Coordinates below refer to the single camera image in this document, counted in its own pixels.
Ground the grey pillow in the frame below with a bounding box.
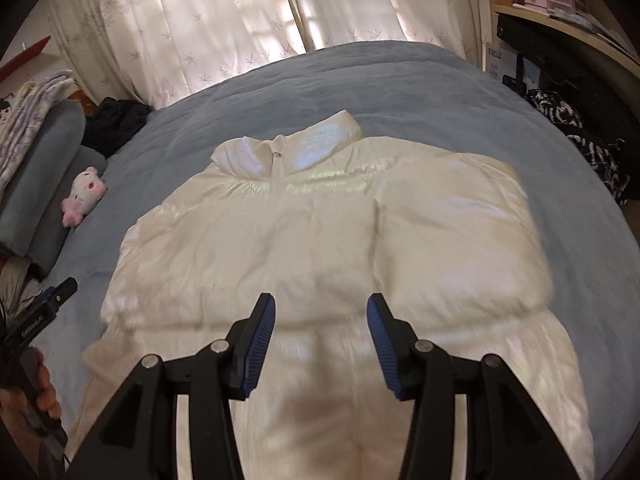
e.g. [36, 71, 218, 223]
[0, 100, 86, 256]
[27, 147, 108, 278]

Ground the blue bed blanket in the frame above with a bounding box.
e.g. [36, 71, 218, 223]
[27, 40, 636, 466]

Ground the white puffer jacket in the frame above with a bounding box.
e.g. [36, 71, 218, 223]
[65, 109, 596, 480]

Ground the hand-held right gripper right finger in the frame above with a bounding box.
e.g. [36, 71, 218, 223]
[366, 293, 571, 480]

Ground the beige crumpled cloth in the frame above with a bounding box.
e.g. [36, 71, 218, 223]
[0, 257, 41, 311]

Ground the red wall shelf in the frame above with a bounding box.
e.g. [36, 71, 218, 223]
[0, 35, 52, 81]

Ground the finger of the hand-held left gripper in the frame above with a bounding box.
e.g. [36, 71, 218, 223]
[42, 277, 79, 313]

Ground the white printed carton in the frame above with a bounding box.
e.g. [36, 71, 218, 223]
[484, 42, 523, 86]

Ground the white floral curtain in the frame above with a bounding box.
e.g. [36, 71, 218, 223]
[282, 0, 488, 68]
[50, 0, 311, 111]

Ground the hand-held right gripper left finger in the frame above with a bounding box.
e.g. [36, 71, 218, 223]
[72, 292, 277, 480]

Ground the person's left hand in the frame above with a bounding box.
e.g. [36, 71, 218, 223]
[0, 349, 65, 461]

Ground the black clothing pile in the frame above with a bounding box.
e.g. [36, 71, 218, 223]
[82, 97, 153, 158]

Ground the folded floral quilt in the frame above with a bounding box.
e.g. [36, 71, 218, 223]
[0, 70, 76, 196]

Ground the pile of papers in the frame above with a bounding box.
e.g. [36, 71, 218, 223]
[555, 7, 631, 46]

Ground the long black bag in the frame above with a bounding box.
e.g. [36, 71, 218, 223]
[496, 12, 640, 126]

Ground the pink cat plush toy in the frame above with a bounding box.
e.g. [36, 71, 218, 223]
[61, 166, 108, 227]

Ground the black white patterned cloth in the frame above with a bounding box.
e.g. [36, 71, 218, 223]
[525, 89, 633, 206]

